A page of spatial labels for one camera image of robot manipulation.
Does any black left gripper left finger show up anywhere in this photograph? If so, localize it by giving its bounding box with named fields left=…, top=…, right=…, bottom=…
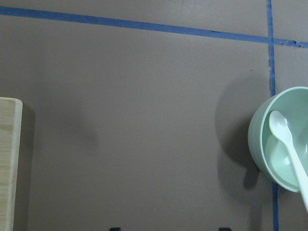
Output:
left=109, top=227, right=120, bottom=231

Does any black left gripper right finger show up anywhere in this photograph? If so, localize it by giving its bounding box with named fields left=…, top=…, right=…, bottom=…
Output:
left=218, top=227, right=231, bottom=231

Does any white plastic spoon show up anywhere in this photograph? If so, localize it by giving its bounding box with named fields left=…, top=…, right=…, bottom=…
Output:
left=269, top=110, right=308, bottom=211

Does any mint green bowl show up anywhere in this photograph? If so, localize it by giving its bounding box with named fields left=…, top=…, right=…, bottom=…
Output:
left=248, top=87, right=308, bottom=193

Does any wooden cutting board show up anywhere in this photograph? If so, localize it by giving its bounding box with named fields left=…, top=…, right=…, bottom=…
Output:
left=0, top=97, right=23, bottom=231

